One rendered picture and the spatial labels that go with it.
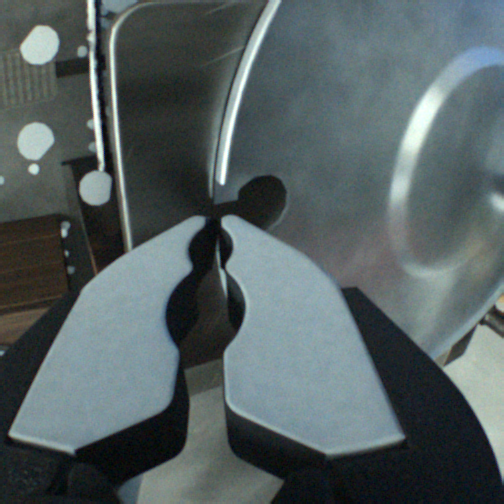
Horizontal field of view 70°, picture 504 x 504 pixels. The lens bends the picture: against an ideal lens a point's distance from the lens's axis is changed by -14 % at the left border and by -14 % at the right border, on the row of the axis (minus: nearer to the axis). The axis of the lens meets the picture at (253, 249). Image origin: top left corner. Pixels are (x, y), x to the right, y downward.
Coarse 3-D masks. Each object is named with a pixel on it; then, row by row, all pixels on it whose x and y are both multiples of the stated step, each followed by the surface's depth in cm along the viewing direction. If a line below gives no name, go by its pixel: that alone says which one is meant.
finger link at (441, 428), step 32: (352, 288) 9; (384, 320) 8; (384, 352) 7; (416, 352) 7; (384, 384) 6; (416, 384) 6; (448, 384) 6; (416, 416) 6; (448, 416) 6; (416, 448) 5; (448, 448) 5; (480, 448) 5; (352, 480) 5; (384, 480) 5; (416, 480) 5; (448, 480) 5; (480, 480) 5
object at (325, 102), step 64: (320, 0) 11; (384, 0) 12; (448, 0) 13; (256, 64) 12; (320, 64) 13; (384, 64) 14; (448, 64) 15; (256, 128) 13; (320, 128) 14; (384, 128) 15; (448, 128) 16; (320, 192) 15; (384, 192) 17; (448, 192) 18; (320, 256) 17; (384, 256) 19; (448, 256) 21; (448, 320) 26
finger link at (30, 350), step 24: (48, 312) 8; (24, 336) 7; (48, 336) 7; (0, 360) 7; (24, 360) 7; (0, 384) 6; (24, 384) 6; (0, 408) 6; (0, 432) 5; (0, 456) 5; (24, 456) 5; (48, 456) 5; (0, 480) 5; (24, 480) 5; (48, 480) 5
